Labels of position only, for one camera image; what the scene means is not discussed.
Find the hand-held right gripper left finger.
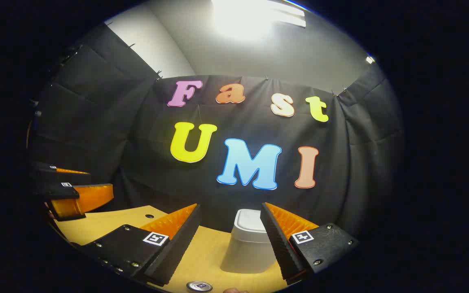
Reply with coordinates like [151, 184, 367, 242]
[78, 203, 202, 286]

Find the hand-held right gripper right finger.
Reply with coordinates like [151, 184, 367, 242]
[260, 202, 359, 285]

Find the grey desktop garbage bin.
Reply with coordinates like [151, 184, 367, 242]
[220, 209, 278, 274]

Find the silver blue pop can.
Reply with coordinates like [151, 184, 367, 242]
[186, 281, 213, 293]

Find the wooden desktop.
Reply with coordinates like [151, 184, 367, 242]
[53, 206, 300, 293]

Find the large ceiling light panel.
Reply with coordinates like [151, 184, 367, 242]
[212, 0, 306, 41]

